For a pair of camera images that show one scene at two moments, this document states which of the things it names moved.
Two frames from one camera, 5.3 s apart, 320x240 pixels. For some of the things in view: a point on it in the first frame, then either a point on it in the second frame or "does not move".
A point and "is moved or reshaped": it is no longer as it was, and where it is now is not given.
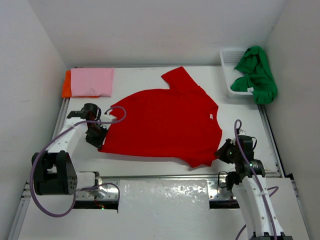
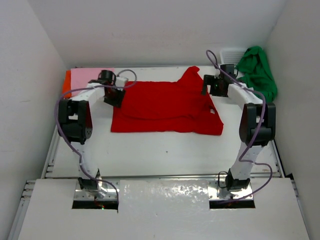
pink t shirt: x=92 y=81 does not move
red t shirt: x=180 y=123 is moved or reshaped
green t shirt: x=259 y=78 does not move
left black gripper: x=97 y=142 → x=116 y=102
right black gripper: x=220 y=153 → x=208 y=80
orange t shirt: x=66 y=92 does not move
